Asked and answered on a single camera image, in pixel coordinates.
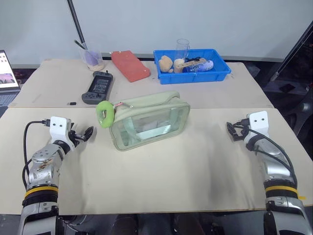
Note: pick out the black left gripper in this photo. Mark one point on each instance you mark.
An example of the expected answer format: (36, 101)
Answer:
(76, 137)

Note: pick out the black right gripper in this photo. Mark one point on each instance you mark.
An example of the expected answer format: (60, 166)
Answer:
(242, 129)

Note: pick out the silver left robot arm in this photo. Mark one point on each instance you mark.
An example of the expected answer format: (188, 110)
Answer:
(41, 169)

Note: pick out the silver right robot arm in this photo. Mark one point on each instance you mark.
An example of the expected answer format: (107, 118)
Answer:
(276, 166)

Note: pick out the green transparent pouch bag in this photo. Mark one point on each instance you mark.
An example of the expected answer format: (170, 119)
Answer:
(146, 107)

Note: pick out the small black usb dongle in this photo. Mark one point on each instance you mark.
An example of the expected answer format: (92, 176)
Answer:
(71, 103)

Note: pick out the metal zipper pull clip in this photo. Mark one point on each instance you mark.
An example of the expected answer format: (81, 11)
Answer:
(122, 104)

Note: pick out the grey handheld game controller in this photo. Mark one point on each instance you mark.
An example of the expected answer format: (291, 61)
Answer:
(99, 85)

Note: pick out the blue plastic bin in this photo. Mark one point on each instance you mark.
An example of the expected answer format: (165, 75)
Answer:
(195, 76)

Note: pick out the dark chair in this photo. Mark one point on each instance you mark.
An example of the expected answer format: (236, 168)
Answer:
(302, 115)

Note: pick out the blue white plastic bottle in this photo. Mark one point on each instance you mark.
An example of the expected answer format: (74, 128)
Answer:
(201, 66)

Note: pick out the clear cup with purple filling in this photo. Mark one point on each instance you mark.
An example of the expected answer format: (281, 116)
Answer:
(94, 61)

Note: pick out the flat wooden piece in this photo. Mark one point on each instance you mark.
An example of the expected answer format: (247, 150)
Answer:
(189, 64)

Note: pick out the red rectangular block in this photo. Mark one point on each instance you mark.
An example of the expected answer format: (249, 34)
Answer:
(129, 66)

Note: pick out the small black clip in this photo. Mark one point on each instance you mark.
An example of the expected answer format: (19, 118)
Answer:
(193, 59)

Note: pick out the cream round plush toy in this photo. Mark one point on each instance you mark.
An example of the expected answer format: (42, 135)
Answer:
(178, 64)

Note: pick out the black pen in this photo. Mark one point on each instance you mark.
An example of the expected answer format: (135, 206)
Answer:
(79, 44)

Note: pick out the clear drinking glass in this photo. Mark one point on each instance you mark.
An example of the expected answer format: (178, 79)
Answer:
(183, 50)

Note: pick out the tan plush toy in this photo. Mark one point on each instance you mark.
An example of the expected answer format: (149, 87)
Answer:
(165, 63)

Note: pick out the open laptop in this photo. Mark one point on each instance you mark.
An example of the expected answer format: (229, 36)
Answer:
(6, 78)

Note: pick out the black tripod leg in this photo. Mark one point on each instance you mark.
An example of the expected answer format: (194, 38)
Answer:
(293, 49)

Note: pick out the black metal pole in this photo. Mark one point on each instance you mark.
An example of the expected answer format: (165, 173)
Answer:
(76, 22)

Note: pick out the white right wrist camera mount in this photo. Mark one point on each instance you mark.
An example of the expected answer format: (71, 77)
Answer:
(259, 123)

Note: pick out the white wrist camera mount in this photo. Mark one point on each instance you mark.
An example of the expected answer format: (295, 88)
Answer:
(58, 128)
(259, 123)

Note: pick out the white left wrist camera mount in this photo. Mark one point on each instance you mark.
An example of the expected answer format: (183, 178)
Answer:
(58, 128)

